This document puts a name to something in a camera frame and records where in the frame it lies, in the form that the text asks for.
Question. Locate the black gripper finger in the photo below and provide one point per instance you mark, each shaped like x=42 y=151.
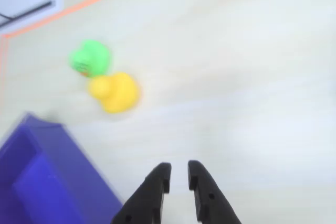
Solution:
x=214 y=201
x=144 y=200

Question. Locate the purple plastic box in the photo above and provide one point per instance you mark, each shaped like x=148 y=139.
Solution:
x=50 y=176

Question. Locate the green toy ball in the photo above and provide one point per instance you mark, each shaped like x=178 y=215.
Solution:
x=90 y=57

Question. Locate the yellow rubber duck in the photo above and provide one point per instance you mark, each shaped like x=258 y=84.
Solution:
x=115 y=93

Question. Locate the orange tape line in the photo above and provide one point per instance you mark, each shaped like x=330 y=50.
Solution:
x=78 y=5

